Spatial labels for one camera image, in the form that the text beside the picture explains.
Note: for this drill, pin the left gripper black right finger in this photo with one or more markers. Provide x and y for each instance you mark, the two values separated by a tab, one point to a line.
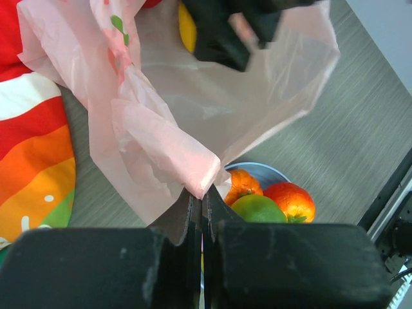
288	265

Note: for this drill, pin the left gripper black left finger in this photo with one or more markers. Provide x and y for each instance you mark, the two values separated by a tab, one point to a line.
153	267

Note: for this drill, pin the red fake strawberry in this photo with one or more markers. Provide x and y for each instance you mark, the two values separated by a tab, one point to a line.
151	3

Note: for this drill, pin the blue plastic plate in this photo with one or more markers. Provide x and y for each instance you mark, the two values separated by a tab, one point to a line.
264	174

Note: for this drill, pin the colourful rainbow pouch bag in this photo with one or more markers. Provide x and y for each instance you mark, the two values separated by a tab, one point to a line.
37	161

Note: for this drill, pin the yellow fake lemon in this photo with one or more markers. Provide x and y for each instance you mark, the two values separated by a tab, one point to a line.
187	28

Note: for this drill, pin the green fake apple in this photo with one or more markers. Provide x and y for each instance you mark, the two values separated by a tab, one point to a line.
258	209

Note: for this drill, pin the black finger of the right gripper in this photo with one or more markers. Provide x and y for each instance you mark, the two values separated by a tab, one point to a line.
217	41
263	16

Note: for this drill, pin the pink plastic bag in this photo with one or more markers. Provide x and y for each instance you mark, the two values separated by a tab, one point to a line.
159	120

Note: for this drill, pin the red cloth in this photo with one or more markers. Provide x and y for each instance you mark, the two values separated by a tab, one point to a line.
11	45

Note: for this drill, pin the aluminium rail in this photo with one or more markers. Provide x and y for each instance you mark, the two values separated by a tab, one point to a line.
394	245

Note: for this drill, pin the orange fake pumpkin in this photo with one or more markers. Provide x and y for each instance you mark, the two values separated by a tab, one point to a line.
242	184

